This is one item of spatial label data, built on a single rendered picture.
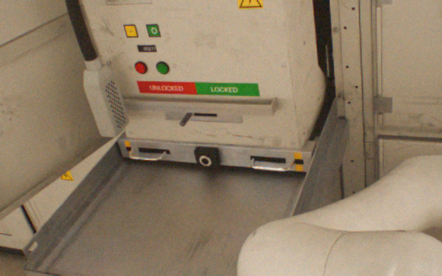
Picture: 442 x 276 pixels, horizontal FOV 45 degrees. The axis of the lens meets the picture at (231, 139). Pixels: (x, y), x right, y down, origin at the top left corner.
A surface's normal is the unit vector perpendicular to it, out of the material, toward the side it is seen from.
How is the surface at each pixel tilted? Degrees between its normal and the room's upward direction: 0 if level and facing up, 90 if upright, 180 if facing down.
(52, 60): 90
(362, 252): 25
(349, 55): 90
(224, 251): 0
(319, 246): 19
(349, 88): 90
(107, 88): 90
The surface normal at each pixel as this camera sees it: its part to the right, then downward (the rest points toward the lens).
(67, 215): 0.93, 0.06
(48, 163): 0.79, 0.22
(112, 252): -0.16, -0.82
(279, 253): -0.57, -0.51
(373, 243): -0.49, -0.82
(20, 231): -0.33, 0.57
